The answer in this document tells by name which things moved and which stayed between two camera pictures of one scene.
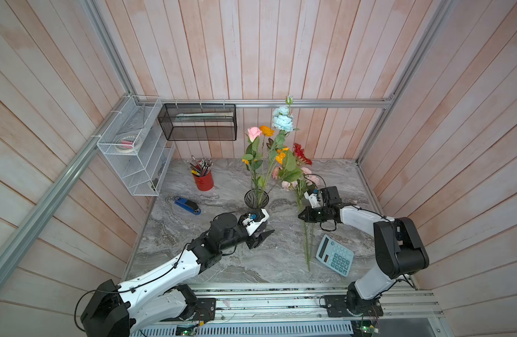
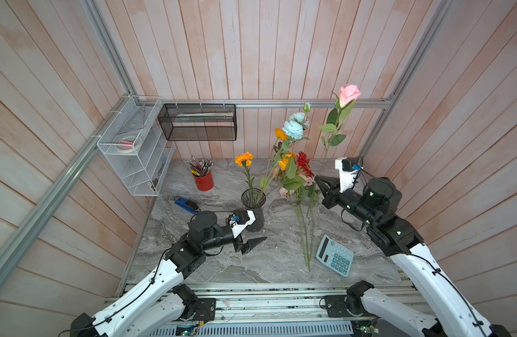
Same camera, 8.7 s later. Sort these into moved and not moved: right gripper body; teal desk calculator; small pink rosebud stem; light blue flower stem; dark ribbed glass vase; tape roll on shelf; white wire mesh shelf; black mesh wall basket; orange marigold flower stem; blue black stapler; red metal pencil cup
Moved: orange marigold flower stem; light blue flower stem; right gripper body; small pink rosebud stem
Not moved: red metal pencil cup; dark ribbed glass vase; tape roll on shelf; teal desk calculator; blue black stapler; white wire mesh shelf; black mesh wall basket
